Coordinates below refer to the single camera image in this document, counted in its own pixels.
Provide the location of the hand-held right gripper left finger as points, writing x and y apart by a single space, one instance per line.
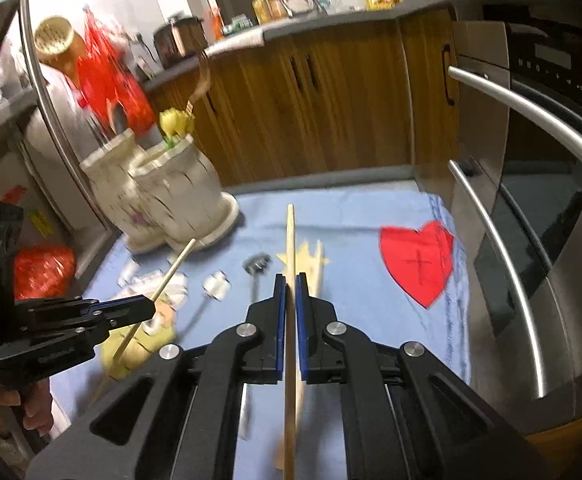
279 330

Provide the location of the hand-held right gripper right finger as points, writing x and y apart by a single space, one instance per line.
301 340

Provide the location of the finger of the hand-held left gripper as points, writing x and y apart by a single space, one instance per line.
46 352
126 309

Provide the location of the wooden chopstick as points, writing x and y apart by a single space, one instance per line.
289 240
176 265

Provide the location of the cream ceramic utensil holder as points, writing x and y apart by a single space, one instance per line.
181 195

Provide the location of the yellow tulip-shaped spoon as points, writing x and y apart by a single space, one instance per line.
173 122

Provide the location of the metal fork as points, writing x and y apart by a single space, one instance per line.
202 85

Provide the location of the red plastic bag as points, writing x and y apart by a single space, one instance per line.
116 70
46 272

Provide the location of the grey metal utensil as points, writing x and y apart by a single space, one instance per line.
257 264

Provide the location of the printed blue blanket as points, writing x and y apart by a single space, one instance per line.
361 210

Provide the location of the dark metal spoon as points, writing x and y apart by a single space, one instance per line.
119 117

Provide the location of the round yellow strainer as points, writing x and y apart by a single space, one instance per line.
53 35

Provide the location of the wooden kitchen cabinet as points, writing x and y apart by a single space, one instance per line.
361 110

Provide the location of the electric pressure cooker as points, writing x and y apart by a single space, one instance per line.
176 40

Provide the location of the steel built-in oven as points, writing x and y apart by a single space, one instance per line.
561 240

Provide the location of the green box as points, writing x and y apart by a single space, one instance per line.
241 24

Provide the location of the small yellow oil bottle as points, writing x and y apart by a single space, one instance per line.
259 7

